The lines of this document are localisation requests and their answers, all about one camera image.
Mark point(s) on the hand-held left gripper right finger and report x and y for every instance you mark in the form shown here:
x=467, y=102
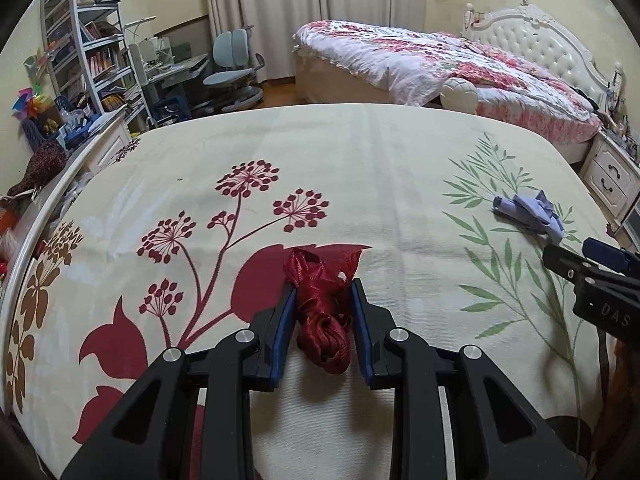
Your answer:
x=361, y=330

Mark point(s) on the white round pouf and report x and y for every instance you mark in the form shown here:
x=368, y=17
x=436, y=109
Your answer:
x=459, y=96

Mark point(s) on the blue plastic crate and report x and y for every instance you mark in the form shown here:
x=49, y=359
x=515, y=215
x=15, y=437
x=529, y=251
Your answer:
x=170, y=112

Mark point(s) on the white nightstand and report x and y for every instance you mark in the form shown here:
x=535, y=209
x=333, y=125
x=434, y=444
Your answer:
x=612, y=170

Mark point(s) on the blue-grey desk chair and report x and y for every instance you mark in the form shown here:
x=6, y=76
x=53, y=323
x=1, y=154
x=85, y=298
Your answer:
x=232, y=47

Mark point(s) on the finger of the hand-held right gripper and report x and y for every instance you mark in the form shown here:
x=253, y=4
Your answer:
x=605, y=300
x=607, y=257

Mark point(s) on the pink floral quilt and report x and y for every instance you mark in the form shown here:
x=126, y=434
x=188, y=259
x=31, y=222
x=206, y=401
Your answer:
x=390, y=55

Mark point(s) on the white desk lamp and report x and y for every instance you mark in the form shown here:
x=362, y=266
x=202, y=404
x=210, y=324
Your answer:
x=140, y=21

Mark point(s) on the floral printed tablecloth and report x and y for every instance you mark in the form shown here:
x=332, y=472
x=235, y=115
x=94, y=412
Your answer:
x=350, y=160

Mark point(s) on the blue storage basket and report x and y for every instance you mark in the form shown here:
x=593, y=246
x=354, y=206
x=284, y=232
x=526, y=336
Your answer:
x=42, y=127

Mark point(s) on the purple cloth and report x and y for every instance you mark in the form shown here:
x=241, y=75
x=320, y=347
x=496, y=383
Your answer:
x=530, y=210

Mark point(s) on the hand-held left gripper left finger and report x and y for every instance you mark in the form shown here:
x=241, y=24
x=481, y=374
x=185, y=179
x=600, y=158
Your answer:
x=282, y=330

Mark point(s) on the colourful pinwheel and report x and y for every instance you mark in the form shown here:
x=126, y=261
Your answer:
x=29, y=104

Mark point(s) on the white dresser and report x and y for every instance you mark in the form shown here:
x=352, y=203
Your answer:
x=105, y=145

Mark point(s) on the plastic drawer unit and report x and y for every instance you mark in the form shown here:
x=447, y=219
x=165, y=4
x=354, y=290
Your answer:
x=632, y=225

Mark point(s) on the dark red ribbon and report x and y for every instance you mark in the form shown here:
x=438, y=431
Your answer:
x=320, y=300

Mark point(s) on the dark red knitted cloth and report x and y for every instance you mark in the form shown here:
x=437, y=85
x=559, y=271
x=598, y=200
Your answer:
x=42, y=165

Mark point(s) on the beige curtain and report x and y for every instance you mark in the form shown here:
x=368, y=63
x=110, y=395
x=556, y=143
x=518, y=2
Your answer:
x=280, y=0

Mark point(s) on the white bookshelf with books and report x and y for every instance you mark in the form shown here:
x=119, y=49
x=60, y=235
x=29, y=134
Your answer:
x=100, y=60

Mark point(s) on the white tufted bed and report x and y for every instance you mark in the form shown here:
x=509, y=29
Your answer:
x=525, y=35

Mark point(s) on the grey study desk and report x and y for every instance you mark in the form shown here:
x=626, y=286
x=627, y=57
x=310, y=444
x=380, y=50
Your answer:
x=180, y=67

